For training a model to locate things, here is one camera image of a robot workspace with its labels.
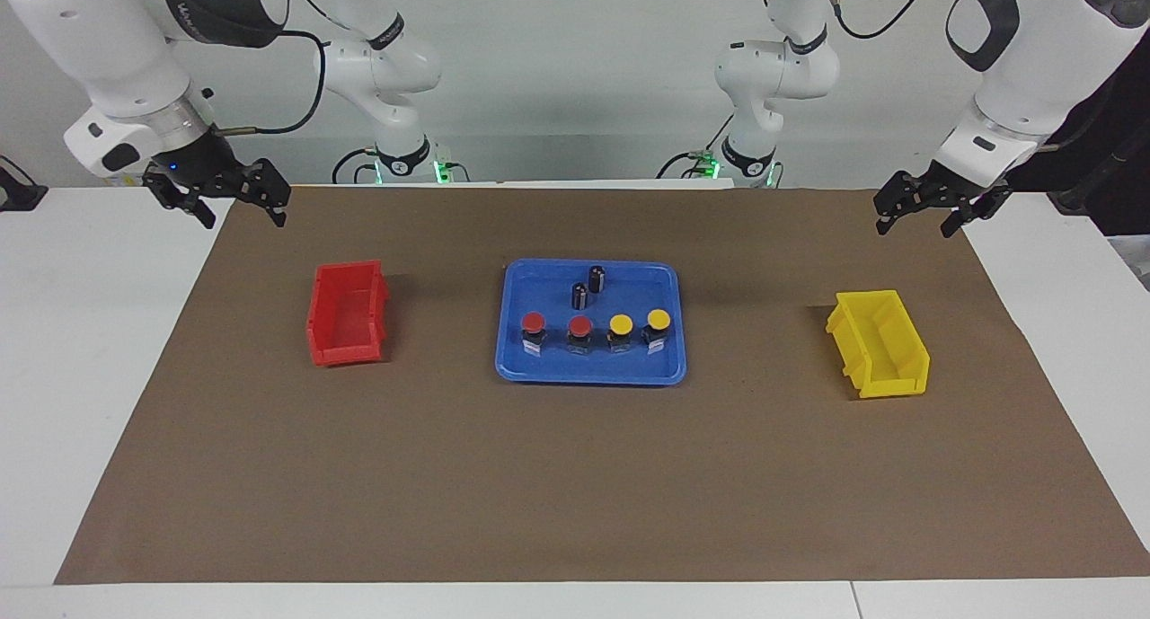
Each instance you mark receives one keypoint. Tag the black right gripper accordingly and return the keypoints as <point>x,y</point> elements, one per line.
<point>205,165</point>

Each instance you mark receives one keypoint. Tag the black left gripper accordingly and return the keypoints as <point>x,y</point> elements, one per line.
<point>952,188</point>

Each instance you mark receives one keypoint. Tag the yellow push button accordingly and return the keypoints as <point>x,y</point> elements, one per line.
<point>620,323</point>
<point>659,318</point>

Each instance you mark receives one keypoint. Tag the red push button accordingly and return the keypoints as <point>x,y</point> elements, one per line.
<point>535,322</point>
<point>579,325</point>

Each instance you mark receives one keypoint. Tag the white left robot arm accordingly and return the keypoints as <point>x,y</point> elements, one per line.
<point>1033,53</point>

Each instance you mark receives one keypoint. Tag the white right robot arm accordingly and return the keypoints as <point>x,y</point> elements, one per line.
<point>99,44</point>

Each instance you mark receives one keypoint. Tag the white power strip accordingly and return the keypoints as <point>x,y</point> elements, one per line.
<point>126,181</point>

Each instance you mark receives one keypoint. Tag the yellow plastic bin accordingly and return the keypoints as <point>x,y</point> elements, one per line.
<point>885,349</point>

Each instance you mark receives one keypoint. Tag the black stand pole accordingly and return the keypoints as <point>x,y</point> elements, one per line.
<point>1101,174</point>

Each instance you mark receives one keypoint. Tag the red plastic bin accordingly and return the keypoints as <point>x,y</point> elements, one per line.
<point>346,318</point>

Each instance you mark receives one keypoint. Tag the black cylinder component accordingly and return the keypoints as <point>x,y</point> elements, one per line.
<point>579,296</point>
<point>597,278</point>

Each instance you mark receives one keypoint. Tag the blue plastic tray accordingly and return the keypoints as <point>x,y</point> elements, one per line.
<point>557,367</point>

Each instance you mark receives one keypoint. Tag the brown table mat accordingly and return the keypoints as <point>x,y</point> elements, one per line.
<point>575,475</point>

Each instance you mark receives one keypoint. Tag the black clamp mount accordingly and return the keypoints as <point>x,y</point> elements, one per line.
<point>18,192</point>

